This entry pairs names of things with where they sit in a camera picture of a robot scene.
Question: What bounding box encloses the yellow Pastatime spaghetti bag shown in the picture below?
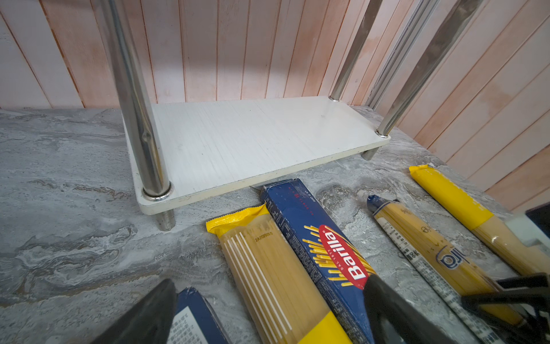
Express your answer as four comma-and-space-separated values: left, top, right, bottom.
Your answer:
206, 205, 350, 343

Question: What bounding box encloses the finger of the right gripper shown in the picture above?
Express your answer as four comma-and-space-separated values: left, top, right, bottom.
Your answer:
496, 273, 549, 290
461, 287, 549, 343

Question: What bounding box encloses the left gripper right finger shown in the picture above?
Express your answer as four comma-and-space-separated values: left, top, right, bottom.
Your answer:
363, 275, 454, 343

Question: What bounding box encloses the yellow spaghetti bag far right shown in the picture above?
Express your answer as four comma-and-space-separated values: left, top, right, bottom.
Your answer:
409, 165, 549, 275

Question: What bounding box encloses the white two-tier shelf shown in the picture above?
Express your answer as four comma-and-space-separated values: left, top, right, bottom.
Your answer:
96, 1, 480, 231

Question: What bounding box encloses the wide blue Barilla pasta box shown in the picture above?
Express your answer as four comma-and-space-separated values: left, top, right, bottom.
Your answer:
167, 287, 231, 344

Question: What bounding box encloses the dark blue spaghetti bag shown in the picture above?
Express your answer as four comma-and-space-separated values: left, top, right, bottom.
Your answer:
368, 194, 531, 343

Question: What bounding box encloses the narrow blue Barilla spaghetti box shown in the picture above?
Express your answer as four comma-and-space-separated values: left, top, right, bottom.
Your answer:
260, 179, 375, 343

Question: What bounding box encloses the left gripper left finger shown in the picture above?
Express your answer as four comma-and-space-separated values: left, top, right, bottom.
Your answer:
93, 279, 177, 343

